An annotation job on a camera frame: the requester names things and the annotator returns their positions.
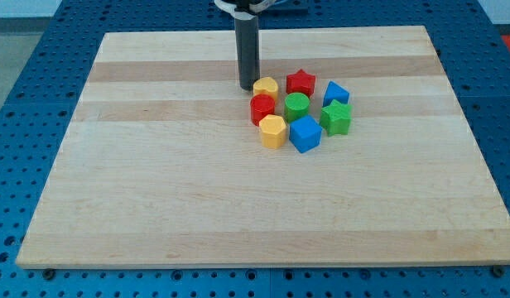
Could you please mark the red star block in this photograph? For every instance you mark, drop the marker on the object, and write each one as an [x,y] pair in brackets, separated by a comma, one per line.
[300,82]

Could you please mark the green cylinder block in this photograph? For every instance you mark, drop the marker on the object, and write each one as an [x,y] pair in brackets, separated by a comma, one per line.
[296,106]

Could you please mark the blue cube block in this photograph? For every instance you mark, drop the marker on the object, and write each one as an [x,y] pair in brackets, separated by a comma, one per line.
[305,133]

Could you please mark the wooden board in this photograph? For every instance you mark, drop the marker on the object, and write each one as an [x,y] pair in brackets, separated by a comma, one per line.
[161,167]

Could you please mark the red cylinder block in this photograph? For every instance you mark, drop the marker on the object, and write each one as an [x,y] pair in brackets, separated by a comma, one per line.
[260,106]

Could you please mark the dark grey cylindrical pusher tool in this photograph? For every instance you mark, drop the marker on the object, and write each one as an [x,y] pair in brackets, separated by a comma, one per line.
[247,44]

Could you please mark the green star block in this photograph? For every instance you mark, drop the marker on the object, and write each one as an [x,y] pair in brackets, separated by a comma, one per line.
[336,118]

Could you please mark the yellow hexagon block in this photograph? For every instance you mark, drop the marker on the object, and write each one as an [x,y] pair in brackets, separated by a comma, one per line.
[273,131]

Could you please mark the yellow heart block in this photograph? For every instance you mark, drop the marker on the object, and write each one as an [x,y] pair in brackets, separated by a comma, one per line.
[267,86]

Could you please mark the blue triangle block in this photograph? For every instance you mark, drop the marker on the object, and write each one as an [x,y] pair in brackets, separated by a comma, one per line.
[335,92]

